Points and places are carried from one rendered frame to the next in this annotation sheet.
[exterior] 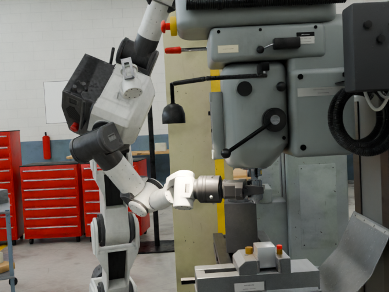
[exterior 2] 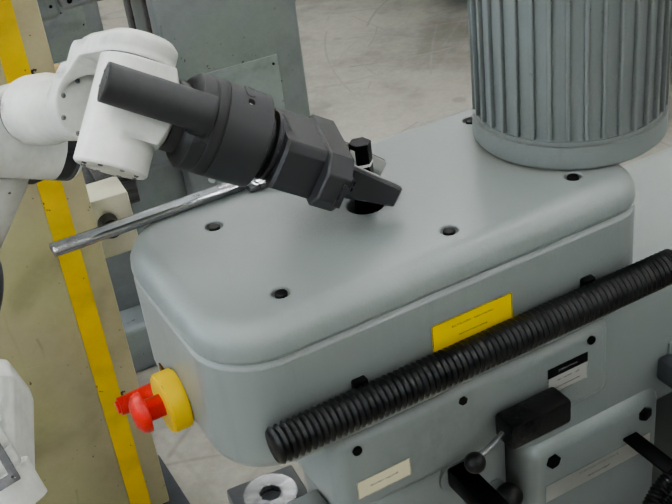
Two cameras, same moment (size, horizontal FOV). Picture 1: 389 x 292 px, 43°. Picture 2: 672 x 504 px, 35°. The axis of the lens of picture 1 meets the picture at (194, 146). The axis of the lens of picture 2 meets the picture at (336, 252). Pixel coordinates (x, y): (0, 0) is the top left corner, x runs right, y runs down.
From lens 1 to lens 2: 1.21 m
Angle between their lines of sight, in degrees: 37
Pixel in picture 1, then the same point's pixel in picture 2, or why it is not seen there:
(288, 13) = not seen: hidden behind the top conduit
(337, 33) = (631, 328)
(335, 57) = (623, 379)
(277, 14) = not seen: hidden behind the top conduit
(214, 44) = (347, 484)
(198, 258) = (50, 409)
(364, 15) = not seen: outside the picture
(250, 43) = (440, 440)
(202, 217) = (39, 325)
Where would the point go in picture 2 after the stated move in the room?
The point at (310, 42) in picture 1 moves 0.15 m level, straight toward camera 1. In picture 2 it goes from (578, 379) to (649, 473)
